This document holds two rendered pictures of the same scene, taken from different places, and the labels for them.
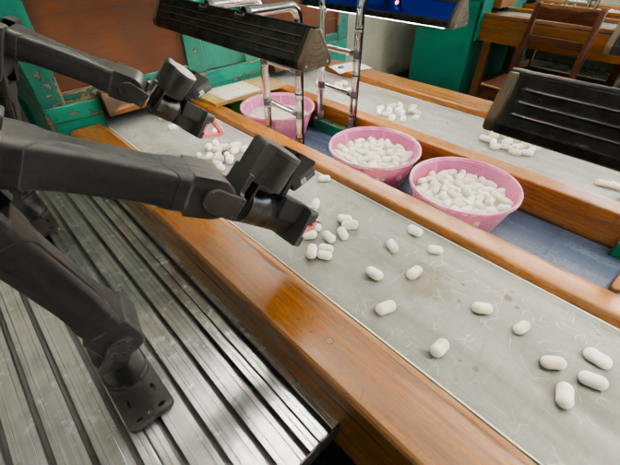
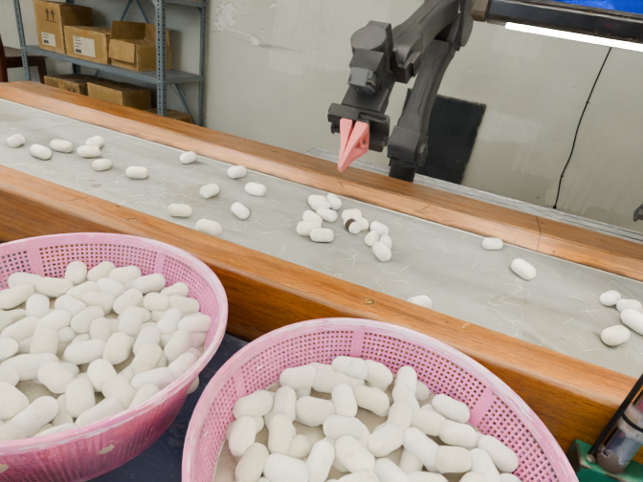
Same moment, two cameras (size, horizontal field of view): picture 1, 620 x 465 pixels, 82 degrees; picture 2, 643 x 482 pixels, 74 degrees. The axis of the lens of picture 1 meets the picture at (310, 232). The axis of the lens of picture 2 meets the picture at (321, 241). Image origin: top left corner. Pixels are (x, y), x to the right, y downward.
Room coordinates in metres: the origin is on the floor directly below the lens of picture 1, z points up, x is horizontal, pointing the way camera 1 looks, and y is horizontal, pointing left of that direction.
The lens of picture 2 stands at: (1.10, -0.35, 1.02)
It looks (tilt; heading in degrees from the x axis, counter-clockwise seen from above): 27 degrees down; 149
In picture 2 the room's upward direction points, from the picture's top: 10 degrees clockwise
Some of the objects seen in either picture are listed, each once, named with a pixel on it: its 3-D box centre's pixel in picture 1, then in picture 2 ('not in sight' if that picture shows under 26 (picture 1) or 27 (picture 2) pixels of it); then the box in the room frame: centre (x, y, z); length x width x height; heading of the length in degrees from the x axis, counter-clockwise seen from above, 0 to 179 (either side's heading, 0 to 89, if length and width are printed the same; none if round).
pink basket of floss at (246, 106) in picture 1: (278, 117); not in sight; (1.28, 0.12, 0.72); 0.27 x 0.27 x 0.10
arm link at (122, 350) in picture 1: (112, 334); (408, 151); (0.32, 0.30, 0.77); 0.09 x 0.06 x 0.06; 31
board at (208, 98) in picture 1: (241, 89); not in sight; (1.43, 0.27, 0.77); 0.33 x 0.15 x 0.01; 134
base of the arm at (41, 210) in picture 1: (27, 205); not in sight; (0.74, 0.72, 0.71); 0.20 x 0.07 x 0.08; 44
